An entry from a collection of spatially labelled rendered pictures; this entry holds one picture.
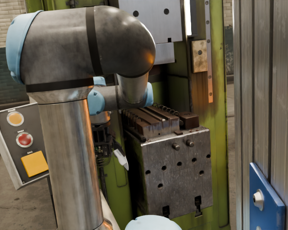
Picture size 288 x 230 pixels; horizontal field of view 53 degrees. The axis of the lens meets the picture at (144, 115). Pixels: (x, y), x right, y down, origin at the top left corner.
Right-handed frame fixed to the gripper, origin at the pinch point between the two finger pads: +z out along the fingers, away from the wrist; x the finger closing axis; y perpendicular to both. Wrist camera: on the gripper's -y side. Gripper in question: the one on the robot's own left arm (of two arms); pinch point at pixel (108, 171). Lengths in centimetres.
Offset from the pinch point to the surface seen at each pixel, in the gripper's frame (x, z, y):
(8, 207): -131, 93, -130
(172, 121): 25, -4, -44
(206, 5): 48, -60, -71
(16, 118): -31.0, -23.0, -0.2
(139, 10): 14, -58, -39
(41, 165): -22.4, -6.2, 5.2
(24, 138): -28.0, -16.1, 2.3
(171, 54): 27, -37, -45
